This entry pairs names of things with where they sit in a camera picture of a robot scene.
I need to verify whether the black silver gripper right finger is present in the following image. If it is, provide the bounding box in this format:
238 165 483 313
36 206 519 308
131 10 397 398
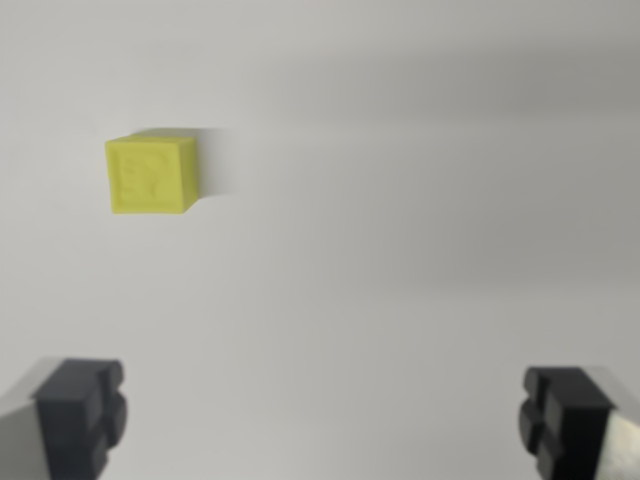
517 365 640 480

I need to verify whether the black silver gripper left finger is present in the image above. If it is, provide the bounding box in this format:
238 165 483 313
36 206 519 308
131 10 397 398
0 356 129 480

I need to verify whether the yellow embossed cube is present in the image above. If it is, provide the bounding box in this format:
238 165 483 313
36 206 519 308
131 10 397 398
104 134 197 217

